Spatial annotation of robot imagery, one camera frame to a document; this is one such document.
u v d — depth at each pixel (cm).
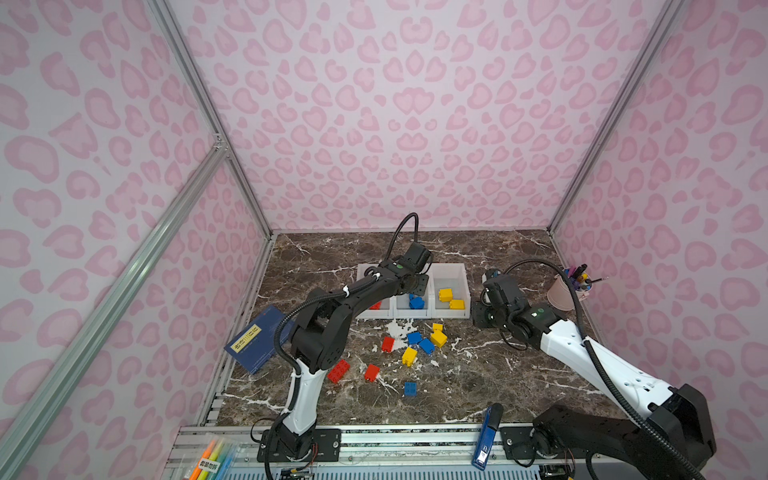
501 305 63
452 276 103
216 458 71
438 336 90
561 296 95
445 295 98
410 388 82
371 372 85
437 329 91
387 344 91
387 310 93
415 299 99
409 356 86
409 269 72
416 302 98
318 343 53
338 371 84
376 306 97
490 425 72
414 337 92
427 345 90
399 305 96
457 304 95
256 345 90
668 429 38
